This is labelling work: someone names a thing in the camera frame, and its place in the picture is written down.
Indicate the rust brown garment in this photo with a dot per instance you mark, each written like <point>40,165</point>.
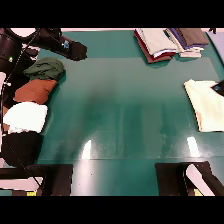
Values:
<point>33,90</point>

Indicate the white garment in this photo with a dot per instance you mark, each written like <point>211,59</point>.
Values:
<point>26,116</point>

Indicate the navy folded garment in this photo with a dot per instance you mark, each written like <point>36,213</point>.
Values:
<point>180,39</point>

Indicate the dark red folded garment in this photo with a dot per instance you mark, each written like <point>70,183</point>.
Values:
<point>150,59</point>

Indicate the cream T-shirt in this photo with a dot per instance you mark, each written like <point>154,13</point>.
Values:
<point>206,110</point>

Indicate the dark green garment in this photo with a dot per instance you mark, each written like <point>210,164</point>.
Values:
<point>46,68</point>

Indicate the dark grey folded garment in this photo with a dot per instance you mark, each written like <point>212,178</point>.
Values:
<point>195,36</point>

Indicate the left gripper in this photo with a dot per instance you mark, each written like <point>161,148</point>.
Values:
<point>78,51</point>

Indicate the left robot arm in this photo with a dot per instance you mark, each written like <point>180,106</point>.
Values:
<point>50,38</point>

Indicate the black garment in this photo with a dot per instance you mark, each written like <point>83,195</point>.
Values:
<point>21,148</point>

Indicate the grey-green folded garment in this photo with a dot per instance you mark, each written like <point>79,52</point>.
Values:
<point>156,40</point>

